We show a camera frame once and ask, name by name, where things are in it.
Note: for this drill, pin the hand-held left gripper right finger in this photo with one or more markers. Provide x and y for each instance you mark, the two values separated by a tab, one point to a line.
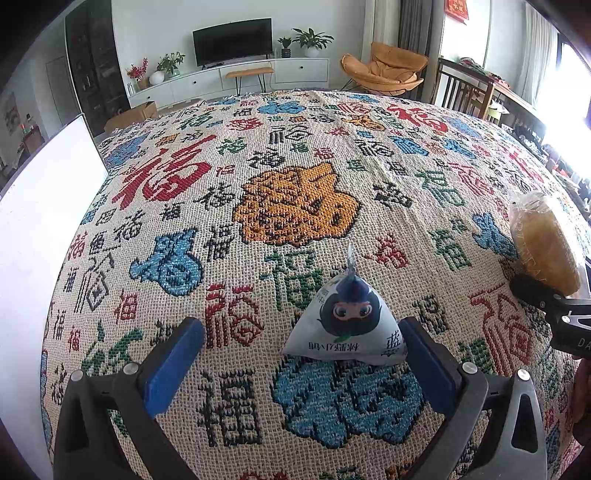
429	364

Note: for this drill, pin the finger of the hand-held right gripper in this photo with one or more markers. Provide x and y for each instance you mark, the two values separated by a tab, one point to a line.
533	290

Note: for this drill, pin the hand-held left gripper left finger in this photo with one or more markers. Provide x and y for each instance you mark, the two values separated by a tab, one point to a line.
178	364

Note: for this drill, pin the clear bread bag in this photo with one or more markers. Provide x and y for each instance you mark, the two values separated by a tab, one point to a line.
545	244

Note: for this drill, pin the small triangular snack packet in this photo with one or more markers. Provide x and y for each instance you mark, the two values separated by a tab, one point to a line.
341	323

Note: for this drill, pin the white storage box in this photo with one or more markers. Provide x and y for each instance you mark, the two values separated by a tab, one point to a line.
37	230

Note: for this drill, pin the cluttered wooden desk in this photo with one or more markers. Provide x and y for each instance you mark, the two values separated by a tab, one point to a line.
512	99

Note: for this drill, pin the dark wooden chair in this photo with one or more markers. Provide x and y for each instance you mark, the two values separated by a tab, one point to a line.
461	92

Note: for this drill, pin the printed blanket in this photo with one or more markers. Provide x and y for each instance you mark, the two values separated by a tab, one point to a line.
295	184

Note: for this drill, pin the white curtain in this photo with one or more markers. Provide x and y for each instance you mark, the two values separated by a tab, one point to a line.
535	50

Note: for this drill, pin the brown cardboard box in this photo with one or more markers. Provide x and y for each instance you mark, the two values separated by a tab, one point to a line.
134	115

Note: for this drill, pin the orange lounge chair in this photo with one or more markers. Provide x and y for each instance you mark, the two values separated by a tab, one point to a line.
383	69

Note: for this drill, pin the grey curtain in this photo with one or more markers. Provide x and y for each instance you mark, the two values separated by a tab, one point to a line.
418	37

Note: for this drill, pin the white television cabinet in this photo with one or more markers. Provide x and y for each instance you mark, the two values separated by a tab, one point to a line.
194	83

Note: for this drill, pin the white round vase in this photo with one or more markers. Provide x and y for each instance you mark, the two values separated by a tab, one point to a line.
156	77

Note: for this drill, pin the red flower vase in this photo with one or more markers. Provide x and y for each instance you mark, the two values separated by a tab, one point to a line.
138	74

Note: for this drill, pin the green flower plant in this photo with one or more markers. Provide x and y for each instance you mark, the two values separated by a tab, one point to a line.
171	63

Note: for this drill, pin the wooden bench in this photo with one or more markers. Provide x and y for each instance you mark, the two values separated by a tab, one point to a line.
249	71

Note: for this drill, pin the tall black cabinet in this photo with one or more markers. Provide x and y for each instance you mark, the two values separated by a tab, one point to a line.
97	60

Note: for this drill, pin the black television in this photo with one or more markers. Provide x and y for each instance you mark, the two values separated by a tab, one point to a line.
231	41

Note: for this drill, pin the large potted plant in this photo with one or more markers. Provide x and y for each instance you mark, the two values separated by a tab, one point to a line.
313	39

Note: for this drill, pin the small potted plant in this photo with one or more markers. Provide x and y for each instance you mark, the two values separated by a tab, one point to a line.
286	46

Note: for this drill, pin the red wall hanging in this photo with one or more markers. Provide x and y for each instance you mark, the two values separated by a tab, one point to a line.
456	8

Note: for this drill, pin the wall picture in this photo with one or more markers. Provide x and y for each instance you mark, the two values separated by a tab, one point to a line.
10	119

